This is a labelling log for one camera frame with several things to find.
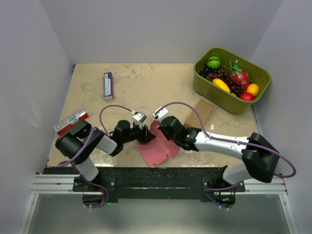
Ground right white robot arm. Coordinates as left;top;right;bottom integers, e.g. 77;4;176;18
156;116;279;192

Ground pink paper box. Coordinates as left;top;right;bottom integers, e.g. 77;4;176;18
136;120;180;168

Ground brown cardboard box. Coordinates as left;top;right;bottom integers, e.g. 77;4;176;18
183;99;215;130

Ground red toy apple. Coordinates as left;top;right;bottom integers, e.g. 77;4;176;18
240;92;254;101

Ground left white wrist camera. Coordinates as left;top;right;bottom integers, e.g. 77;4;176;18
132;111;147;129

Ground green toy watermelon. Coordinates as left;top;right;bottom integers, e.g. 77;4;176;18
206;56;221;69

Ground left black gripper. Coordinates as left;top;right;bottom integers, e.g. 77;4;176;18
122;121;156;144

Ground red white toothpaste box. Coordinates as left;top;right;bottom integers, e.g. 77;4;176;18
53;108;89;136

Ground olive green plastic bin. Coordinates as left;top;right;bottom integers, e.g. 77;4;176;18
193;47;271;115

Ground aluminium frame rail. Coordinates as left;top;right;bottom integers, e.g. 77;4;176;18
30;107;290;195

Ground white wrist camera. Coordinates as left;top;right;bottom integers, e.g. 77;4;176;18
132;111;147;129
153;108;170;123

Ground dark purple toy grapes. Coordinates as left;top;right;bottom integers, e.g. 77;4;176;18
199;67;244;98

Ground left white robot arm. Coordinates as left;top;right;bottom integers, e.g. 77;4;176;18
55;120;156;192

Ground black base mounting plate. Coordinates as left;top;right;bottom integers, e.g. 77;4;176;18
67;166;246;204

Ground red toy dragon fruit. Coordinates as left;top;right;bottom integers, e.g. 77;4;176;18
230;59;250;91

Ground purple toothpaste box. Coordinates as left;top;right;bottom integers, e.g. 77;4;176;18
103;72;114;101

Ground orange toy lemon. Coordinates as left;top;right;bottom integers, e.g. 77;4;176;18
246;83;259;97

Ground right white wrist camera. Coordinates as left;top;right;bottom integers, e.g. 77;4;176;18
153;108;170;123

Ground yellow toy mango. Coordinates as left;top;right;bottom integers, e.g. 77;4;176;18
212;78;231;93

